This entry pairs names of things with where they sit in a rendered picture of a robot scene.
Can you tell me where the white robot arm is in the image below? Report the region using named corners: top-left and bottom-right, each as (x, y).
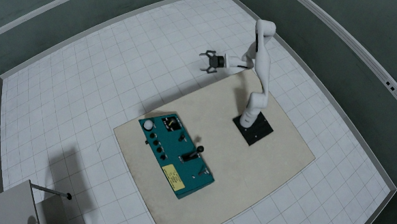
top-left (223, 19), bottom-right (276, 128)

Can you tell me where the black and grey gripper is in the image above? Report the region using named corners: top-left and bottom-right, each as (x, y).
top-left (199, 50), bottom-right (224, 74)

